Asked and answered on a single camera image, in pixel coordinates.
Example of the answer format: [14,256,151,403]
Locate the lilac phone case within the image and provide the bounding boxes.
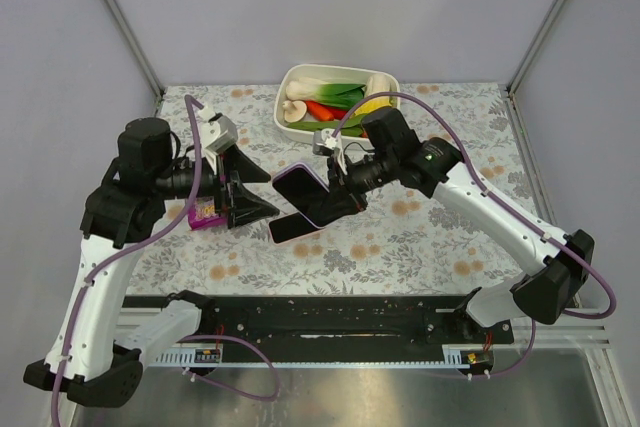
[271,161,331,229]

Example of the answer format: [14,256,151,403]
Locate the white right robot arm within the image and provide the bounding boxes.
[309,107,595,327]

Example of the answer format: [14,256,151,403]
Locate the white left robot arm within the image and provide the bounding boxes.
[23,114,279,408]

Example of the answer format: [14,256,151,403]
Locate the purple snack packet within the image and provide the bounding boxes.
[187,197,226,231]

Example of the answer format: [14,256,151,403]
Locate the toy green bean pod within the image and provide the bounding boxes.
[288,115,365,137]

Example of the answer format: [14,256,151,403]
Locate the toy red chili pepper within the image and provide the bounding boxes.
[304,100,347,122]

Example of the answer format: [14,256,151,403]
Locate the toy mushroom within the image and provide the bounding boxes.
[282,100,307,124]

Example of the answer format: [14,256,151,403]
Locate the toy bok choy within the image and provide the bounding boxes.
[285,78,365,110]

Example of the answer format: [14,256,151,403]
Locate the toy napa cabbage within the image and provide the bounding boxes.
[354,74,394,116]

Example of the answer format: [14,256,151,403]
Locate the white rectangular food container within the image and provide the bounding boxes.
[273,64,400,144]

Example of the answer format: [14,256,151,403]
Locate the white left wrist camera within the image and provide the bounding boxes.
[198,106,238,173]

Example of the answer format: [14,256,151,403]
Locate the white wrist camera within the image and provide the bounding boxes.
[312,128,347,171]
[198,106,238,173]

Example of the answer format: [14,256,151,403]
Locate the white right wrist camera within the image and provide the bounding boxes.
[312,128,347,171]

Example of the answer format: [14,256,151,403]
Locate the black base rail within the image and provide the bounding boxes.
[122,291,516,366]

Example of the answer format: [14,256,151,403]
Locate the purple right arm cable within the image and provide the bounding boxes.
[332,91,617,379]

